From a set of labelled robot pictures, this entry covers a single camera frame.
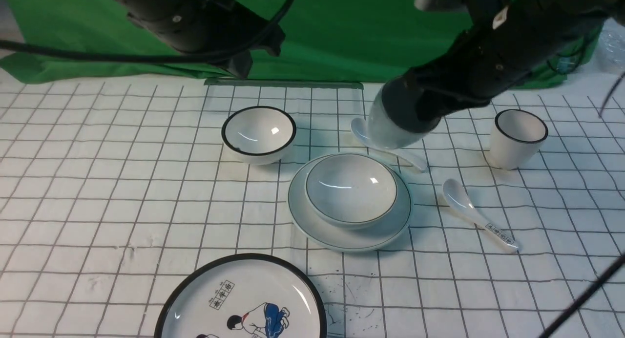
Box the grey-rimmed white cup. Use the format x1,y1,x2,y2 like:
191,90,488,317
366,86,440,149

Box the black-rimmed white cup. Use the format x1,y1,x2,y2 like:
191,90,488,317
489,109,549,169

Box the green backdrop cloth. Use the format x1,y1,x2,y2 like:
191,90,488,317
0,0,606,90

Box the grey-rimmed white bowl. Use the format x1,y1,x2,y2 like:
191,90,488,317
304,153,399,229

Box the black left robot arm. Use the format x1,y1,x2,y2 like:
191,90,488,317
115,0,294,79

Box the black cable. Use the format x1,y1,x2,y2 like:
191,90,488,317
0,0,298,64

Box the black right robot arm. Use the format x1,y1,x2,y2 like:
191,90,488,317
380,0,624,133

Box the white spoon with lettering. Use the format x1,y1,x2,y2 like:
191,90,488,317
442,178,520,253

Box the black-rimmed illustrated plate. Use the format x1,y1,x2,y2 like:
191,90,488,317
154,253,328,338

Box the black-rimmed white bowl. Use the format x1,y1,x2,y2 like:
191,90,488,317
221,106,297,165

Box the white ceramic spoon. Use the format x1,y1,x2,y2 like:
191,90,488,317
350,117,428,172

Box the grey-rimmed white plate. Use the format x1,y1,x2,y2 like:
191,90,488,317
287,154,413,252

